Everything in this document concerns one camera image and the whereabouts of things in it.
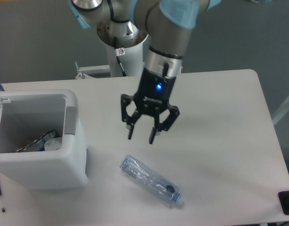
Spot trash inside can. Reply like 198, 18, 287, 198
16, 129, 61, 153

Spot white paper wrapper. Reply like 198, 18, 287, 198
44, 137, 62, 151

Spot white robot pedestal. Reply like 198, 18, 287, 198
74, 21, 150, 80

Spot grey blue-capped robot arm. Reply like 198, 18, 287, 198
69, 0, 219, 143

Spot white plastic trash can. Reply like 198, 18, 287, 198
0, 89, 88, 190

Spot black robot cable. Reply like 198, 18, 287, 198
113, 36, 128, 77

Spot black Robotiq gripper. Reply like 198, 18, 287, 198
120, 68, 180, 144

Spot black device at table edge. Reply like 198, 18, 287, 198
278, 191, 289, 215

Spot white metal frame right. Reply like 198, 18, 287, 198
272, 95, 289, 126

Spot clear plastic water bottle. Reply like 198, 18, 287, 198
120, 154, 185, 208

